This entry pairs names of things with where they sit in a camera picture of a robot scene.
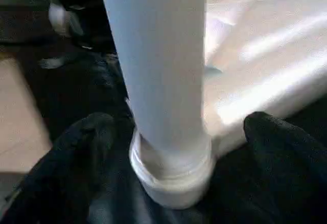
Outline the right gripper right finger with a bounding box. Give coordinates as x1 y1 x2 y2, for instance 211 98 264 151
244 111 327 224

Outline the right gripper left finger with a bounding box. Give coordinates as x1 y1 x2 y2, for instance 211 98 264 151
0 111 120 224

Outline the white plastic table top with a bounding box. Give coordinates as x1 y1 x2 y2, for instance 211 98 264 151
129 0 327 209

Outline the white plastic table leg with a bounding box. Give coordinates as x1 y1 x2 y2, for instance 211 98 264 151
98 0 213 181

